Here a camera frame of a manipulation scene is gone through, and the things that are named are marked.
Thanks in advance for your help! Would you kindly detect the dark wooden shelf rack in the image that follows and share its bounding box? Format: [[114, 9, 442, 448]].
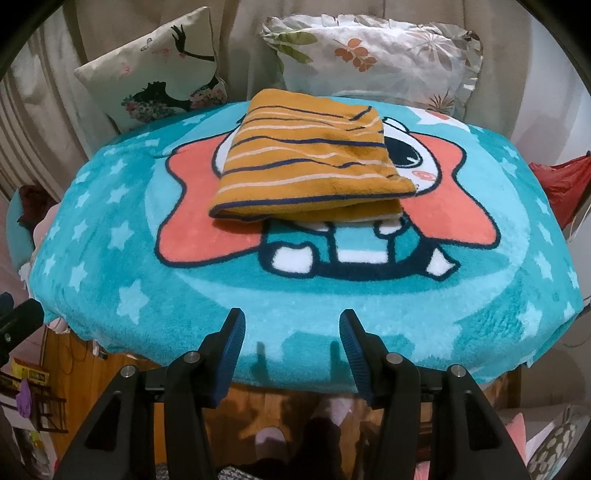
[[1, 372, 68, 434]]

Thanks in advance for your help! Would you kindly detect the red plastic bag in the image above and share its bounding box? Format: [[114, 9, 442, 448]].
[[529, 152, 591, 229]]

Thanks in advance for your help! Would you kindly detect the yellow box on shelf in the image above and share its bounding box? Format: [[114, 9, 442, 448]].
[[11, 358, 50, 386]]

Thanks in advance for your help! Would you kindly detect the teal cartoon fleece blanket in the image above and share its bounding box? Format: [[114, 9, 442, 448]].
[[29, 102, 584, 391]]

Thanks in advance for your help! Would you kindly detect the mustard striped knit sweater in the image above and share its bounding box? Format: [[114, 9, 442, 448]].
[[209, 89, 416, 222]]

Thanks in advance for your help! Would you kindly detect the cream pillow black silhouette print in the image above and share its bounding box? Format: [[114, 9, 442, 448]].
[[74, 6, 228, 132]]

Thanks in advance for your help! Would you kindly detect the purple cloth item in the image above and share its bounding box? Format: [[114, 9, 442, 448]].
[[16, 379, 32, 418]]

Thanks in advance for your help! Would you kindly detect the white leaf-print ruffled pillow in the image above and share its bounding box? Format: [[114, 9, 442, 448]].
[[260, 15, 484, 119]]

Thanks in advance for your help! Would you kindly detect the spotted cushion on floor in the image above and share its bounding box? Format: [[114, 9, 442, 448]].
[[527, 404, 590, 479]]

